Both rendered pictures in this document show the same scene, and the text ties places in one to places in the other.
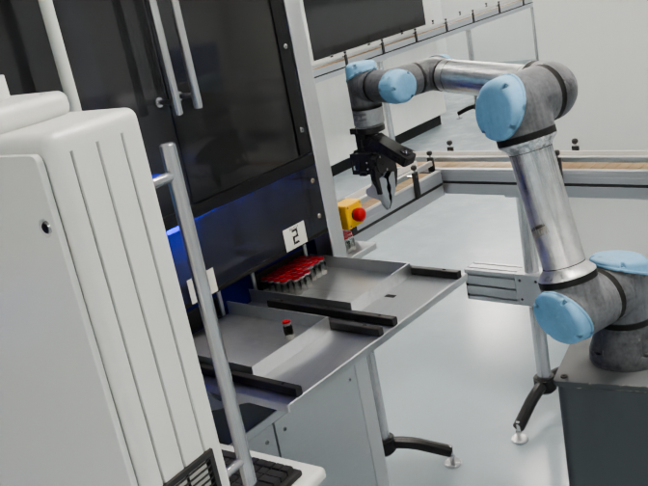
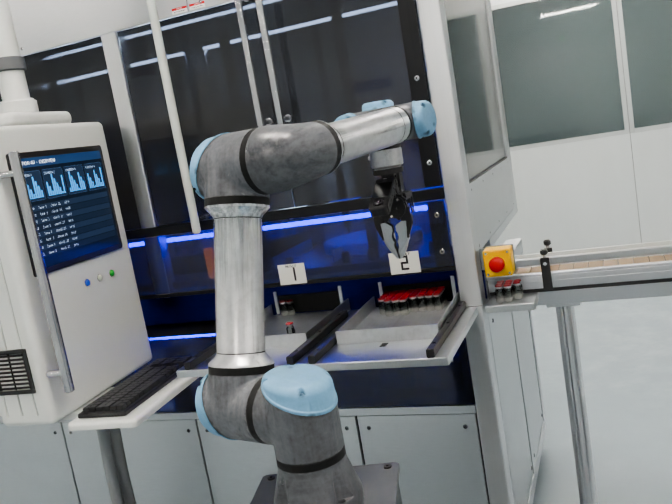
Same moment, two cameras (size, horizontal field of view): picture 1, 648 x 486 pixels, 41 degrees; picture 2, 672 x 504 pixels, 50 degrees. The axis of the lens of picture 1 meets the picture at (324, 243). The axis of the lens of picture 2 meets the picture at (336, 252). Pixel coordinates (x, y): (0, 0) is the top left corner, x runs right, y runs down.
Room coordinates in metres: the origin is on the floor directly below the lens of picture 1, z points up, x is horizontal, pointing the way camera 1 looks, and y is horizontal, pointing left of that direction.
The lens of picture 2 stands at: (1.33, -1.69, 1.38)
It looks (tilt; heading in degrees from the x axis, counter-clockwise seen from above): 9 degrees down; 69
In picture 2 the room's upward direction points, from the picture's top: 10 degrees counter-clockwise
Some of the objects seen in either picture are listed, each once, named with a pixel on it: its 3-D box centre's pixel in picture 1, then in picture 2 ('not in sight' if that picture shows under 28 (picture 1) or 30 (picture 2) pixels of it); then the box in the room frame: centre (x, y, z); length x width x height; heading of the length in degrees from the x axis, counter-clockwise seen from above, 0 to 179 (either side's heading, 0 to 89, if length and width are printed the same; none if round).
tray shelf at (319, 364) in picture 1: (310, 321); (336, 336); (1.98, 0.07, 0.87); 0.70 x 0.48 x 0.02; 137
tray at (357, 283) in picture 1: (330, 282); (402, 315); (2.15, 0.00, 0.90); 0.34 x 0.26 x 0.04; 48
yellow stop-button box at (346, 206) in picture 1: (345, 213); (499, 260); (2.41, -0.08, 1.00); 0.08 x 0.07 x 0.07; 47
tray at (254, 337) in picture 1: (239, 337); (287, 323); (1.90, 0.24, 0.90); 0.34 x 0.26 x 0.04; 47
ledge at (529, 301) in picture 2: (345, 251); (512, 301); (2.45, -0.06, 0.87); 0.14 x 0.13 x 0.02; 47
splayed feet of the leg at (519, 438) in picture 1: (546, 392); not in sight; (2.81, -0.69, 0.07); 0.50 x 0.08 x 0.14; 137
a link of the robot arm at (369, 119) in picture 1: (367, 118); (385, 159); (2.08, -0.16, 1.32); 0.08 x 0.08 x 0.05
